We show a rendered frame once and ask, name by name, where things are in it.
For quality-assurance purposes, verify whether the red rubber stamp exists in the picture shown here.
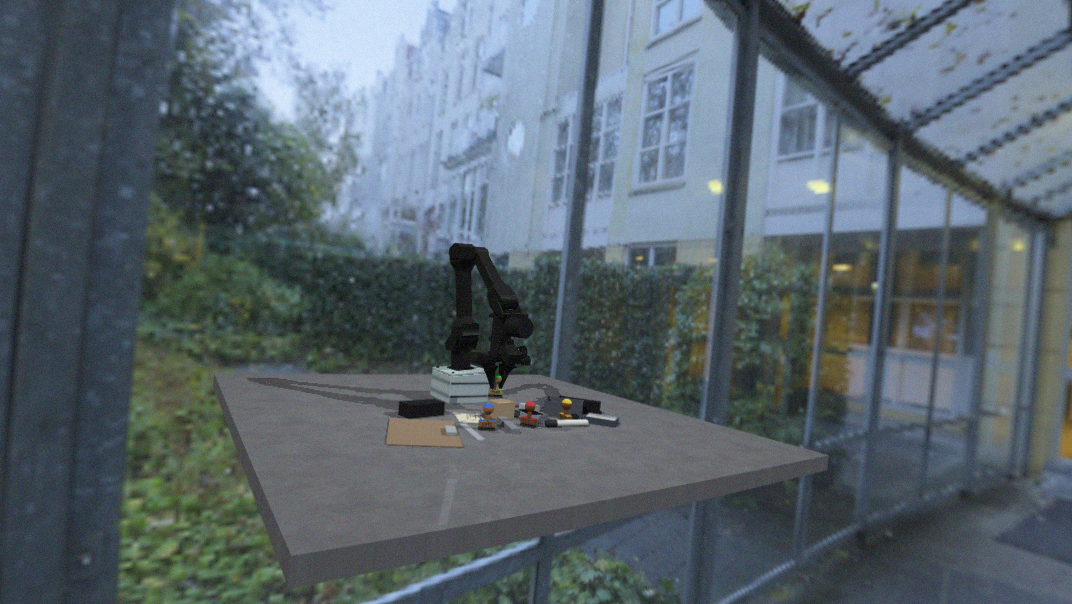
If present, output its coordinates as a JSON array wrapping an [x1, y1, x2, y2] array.
[[520, 401, 537, 429]]

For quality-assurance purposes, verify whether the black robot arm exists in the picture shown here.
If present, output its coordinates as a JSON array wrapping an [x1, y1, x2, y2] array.
[[445, 244, 534, 371]]

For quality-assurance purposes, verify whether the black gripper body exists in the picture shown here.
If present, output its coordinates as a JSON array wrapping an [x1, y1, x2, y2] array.
[[466, 334, 531, 366]]

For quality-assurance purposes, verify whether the tan flat board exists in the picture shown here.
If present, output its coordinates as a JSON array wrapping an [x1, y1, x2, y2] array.
[[386, 418, 463, 448]]

